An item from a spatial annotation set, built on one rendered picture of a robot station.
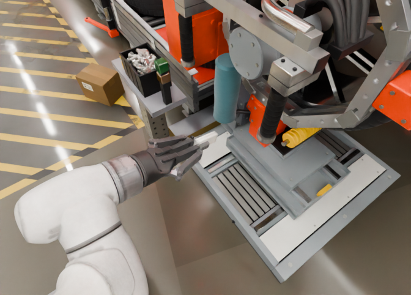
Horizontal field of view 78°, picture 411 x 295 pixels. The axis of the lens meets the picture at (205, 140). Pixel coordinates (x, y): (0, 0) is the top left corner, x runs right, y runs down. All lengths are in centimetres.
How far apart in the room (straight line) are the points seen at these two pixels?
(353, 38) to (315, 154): 85
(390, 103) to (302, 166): 66
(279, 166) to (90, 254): 91
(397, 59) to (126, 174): 56
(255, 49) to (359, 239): 108
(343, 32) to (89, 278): 55
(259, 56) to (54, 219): 51
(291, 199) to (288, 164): 16
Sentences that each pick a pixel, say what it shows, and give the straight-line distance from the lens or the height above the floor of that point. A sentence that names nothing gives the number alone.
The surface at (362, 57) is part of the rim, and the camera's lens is 78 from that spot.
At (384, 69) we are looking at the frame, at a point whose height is 90.
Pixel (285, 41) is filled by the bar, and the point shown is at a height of 97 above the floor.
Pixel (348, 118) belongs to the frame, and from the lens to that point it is 72.
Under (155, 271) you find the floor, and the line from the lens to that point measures 126.
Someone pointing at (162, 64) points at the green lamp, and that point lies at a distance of 96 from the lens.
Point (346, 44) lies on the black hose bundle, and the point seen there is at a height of 98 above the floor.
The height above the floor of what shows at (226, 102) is 60.
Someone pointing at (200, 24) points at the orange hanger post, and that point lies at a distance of 106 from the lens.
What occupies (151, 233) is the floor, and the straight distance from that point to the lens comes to 130.
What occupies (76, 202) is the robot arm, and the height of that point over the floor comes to 82.
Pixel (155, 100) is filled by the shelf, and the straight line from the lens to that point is 113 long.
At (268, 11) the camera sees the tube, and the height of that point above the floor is 100.
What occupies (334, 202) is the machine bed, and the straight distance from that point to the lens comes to 139.
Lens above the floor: 123
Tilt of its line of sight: 53 degrees down
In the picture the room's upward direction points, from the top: straight up
